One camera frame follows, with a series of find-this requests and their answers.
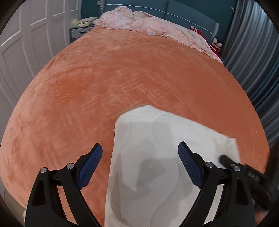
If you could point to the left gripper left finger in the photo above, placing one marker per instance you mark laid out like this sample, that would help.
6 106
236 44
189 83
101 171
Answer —
44 206

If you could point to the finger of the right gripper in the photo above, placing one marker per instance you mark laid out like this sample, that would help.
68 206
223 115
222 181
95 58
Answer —
230 164

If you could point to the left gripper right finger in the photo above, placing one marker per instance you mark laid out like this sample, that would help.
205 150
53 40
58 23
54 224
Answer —
235 207

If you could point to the cream quilted jacket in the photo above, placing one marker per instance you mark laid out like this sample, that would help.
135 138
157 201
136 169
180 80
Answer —
148 184

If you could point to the orange plush bed blanket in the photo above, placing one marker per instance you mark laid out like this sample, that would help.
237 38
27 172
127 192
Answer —
74 101

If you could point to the grey blue curtain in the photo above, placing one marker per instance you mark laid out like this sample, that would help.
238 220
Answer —
250 53

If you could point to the small plush toy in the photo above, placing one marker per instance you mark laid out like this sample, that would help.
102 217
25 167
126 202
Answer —
216 43

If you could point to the blue upholstered headboard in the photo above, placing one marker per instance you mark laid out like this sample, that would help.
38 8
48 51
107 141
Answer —
172 11

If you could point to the pink floral duvet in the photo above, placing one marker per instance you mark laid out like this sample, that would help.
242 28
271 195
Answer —
123 18

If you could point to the blue bedside table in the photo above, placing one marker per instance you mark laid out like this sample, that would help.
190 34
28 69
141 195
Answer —
77 32

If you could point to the white wardrobe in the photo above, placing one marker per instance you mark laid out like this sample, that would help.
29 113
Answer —
37 31

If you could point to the yellow cloth on nightstand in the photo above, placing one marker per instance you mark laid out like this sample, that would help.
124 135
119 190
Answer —
84 22

